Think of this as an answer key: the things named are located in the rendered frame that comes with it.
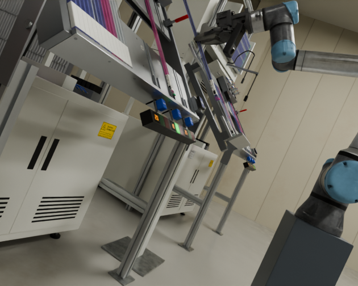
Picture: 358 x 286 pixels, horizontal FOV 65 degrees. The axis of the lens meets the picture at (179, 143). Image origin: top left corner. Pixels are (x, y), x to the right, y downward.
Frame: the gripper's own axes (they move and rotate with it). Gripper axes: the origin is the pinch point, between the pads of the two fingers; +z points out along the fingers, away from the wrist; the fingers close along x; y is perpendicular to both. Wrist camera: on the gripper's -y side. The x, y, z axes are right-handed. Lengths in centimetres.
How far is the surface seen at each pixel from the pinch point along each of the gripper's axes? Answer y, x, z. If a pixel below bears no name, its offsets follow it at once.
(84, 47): -29, 54, 5
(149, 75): -22.5, 24.9, 6.8
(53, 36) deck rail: -29, 60, 6
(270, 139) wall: 17, -308, 5
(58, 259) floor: -81, 5, 59
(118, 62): -28, 45, 3
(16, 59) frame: -35, 64, 9
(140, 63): -20.5, 29.2, 7.3
